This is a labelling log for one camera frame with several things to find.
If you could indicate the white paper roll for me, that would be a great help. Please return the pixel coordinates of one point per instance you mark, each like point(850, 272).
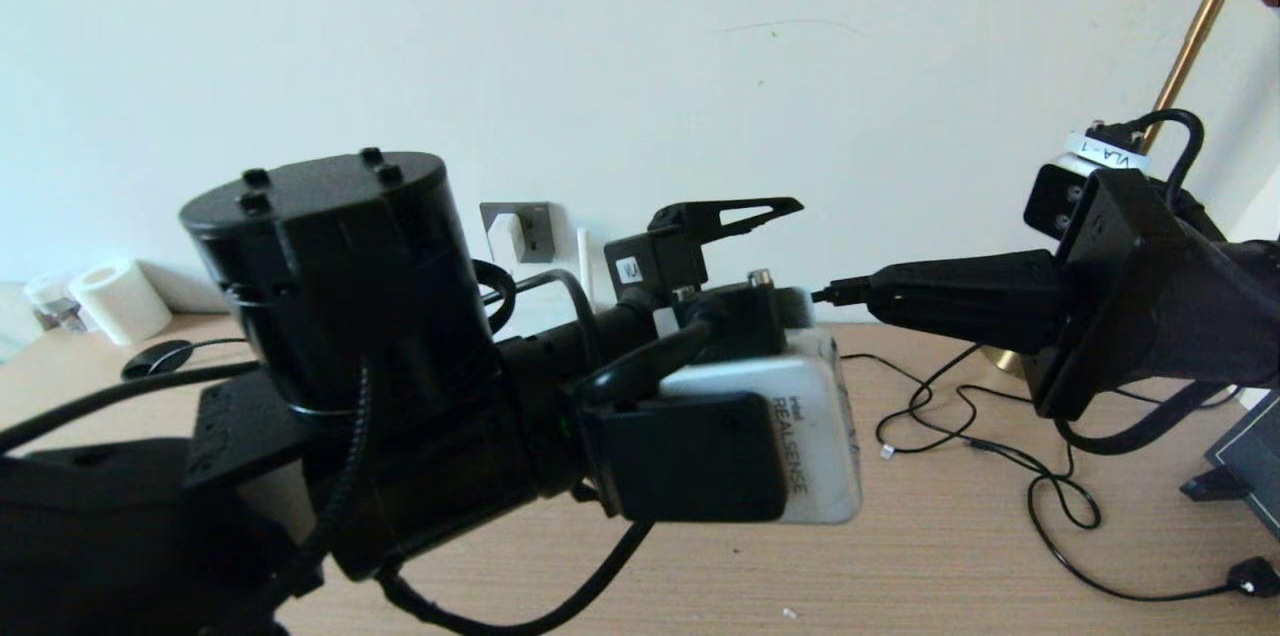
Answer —
point(120, 304)

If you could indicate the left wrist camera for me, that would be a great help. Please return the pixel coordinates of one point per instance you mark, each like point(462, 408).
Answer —
point(810, 456)

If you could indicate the white router with four antennas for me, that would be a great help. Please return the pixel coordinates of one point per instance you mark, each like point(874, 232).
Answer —
point(587, 261)

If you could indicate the brass desk lamp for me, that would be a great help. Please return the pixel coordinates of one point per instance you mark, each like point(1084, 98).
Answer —
point(1191, 56)

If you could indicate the black oval desk grommet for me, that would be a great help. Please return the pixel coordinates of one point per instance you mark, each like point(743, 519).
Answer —
point(155, 361)

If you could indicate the white power adapter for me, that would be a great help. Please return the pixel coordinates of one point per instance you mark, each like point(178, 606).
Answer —
point(505, 236)

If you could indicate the grey wall socket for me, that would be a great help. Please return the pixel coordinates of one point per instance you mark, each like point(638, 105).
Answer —
point(540, 228)

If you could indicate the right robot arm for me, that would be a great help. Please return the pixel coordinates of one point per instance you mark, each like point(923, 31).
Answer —
point(1250, 316)

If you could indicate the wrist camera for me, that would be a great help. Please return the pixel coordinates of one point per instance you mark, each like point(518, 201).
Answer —
point(1060, 201)
point(810, 456)

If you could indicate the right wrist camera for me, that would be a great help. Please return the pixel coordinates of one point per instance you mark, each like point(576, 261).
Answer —
point(1060, 201)

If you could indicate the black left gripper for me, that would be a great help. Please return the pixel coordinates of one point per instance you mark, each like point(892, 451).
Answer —
point(670, 266)

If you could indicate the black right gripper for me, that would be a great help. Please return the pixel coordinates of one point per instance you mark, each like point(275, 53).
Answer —
point(1130, 296)

